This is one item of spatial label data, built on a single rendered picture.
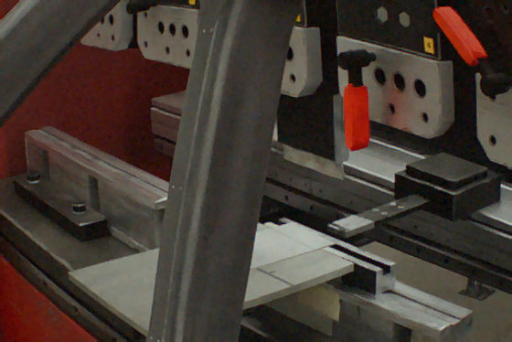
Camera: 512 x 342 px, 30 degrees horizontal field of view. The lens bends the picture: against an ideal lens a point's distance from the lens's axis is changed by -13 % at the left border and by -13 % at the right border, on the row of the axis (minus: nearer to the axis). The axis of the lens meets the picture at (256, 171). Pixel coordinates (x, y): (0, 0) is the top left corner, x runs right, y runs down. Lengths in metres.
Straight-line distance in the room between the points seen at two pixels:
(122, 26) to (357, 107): 0.52
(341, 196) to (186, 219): 0.86
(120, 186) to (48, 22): 0.91
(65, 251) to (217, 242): 0.87
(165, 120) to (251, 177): 1.20
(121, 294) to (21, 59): 0.50
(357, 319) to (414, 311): 0.09
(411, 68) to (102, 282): 0.41
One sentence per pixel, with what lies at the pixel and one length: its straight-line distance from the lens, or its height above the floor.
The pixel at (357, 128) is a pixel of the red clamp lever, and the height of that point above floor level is 1.18.
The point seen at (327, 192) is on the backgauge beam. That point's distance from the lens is 1.56.
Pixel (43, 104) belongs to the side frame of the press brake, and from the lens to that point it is 1.94.
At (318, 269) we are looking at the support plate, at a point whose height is 1.00.
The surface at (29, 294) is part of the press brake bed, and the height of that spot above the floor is 0.74.
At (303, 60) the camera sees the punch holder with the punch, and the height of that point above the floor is 1.22.
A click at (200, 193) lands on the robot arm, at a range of 0.68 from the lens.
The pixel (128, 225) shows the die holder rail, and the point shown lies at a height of 0.91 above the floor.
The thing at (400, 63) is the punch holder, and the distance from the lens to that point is 0.98.
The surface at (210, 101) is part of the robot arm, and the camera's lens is 0.69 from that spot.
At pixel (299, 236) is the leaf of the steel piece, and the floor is 1.00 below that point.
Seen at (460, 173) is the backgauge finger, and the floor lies 1.03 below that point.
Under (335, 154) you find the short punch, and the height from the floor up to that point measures 1.11.
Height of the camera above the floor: 1.45
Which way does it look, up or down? 18 degrees down
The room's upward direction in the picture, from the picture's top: 2 degrees counter-clockwise
